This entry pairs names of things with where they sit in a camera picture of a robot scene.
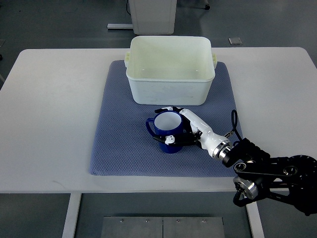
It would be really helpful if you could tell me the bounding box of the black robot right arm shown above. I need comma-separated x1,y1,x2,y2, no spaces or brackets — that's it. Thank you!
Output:
216,110,317,216

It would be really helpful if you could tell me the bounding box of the white plastic box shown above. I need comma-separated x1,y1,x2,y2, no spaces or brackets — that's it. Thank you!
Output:
124,36,217,106

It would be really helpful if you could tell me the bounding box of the grey metal floor bar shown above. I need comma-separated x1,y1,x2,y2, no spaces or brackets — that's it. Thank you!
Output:
107,23,133,30

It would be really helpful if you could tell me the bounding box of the white table left leg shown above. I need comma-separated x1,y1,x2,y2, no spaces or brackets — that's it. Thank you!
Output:
62,192,82,238

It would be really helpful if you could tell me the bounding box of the white table leg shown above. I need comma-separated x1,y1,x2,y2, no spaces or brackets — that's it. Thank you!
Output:
62,192,82,238
246,202,264,238

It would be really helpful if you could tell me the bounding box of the white table right leg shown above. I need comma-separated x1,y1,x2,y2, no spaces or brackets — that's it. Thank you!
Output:
246,202,264,238

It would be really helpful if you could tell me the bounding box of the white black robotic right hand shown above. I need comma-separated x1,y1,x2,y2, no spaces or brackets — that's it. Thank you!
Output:
154,106,231,160

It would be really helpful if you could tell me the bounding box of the blue mug white inside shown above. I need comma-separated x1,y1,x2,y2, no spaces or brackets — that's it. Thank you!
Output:
146,111,184,154

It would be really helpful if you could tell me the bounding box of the blue quilted mat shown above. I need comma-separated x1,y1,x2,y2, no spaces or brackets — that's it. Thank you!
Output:
89,60,236,178

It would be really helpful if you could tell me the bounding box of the small grey floor plate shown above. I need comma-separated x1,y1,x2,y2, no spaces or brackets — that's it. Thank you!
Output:
228,37,243,46

